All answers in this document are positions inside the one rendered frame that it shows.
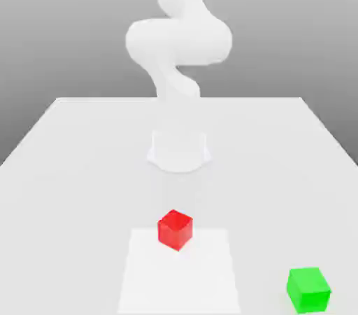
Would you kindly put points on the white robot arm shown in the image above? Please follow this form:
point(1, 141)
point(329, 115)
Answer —
point(179, 41)

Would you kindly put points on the small green cube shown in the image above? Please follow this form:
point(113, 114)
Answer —
point(307, 289)

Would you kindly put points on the small red cube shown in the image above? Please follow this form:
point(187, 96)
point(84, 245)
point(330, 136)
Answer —
point(174, 229)

